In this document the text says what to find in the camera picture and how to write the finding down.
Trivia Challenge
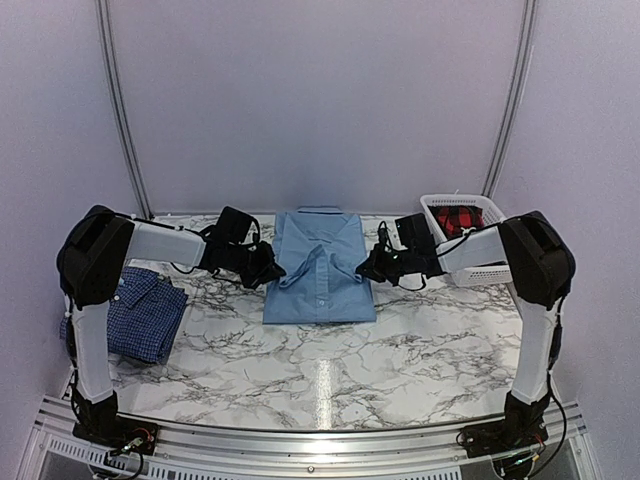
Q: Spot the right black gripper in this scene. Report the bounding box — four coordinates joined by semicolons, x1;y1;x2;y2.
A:
356;243;416;286

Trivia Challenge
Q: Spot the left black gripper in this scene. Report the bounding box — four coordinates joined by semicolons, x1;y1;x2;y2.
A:
225;240;284;289

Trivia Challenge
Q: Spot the light blue long sleeve shirt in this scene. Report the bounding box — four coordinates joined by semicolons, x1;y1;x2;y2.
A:
263;207;377;325

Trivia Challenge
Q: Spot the blue checked shirt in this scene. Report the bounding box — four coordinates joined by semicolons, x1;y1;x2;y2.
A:
106;266;188;364

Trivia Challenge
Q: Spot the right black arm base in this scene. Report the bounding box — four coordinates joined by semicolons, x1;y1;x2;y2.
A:
456;392;550;458

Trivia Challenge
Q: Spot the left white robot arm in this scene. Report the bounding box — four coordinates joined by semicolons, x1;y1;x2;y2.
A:
56;205;286;405

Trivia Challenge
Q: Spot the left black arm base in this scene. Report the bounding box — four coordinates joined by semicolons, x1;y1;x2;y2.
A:
71;392;159;455

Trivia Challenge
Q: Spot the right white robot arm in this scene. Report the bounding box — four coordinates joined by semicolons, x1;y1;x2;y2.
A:
356;211;576;405

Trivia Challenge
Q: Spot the red black plaid shirt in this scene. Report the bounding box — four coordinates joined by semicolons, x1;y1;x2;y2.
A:
430;205;484;239

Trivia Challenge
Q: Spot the white plastic basket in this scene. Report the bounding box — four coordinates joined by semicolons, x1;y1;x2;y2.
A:
420;193;512;287

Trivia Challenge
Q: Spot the front aluminium rail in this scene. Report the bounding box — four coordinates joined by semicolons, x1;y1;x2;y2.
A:
17;397;602;479

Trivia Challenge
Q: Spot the left aluminium frame post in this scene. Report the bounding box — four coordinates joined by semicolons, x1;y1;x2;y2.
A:
95;0;154;219

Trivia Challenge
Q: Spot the aluminium frame post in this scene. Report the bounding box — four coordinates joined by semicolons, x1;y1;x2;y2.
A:
482;0;539;198
95;0;154;219

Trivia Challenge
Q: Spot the right aluminium frame post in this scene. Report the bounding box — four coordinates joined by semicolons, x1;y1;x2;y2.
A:
482;0;539;198

